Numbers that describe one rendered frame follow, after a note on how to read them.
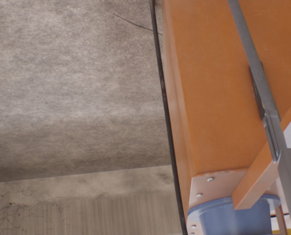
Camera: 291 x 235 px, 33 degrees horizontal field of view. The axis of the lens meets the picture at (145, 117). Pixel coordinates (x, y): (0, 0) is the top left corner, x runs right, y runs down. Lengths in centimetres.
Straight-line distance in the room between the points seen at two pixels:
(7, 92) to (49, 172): 97
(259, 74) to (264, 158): 16
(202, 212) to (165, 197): 153
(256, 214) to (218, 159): 27
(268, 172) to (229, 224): 34
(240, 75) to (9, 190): 199
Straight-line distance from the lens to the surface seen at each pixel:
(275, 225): 174
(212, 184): 112
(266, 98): 94
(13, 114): 211
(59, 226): 282
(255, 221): 129
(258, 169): 98
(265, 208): 133
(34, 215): 286
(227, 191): 120
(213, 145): 108
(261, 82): 96
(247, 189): 108
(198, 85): 114
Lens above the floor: 91
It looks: 24 degrees down
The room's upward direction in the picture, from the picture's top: 173 degrees clockwise
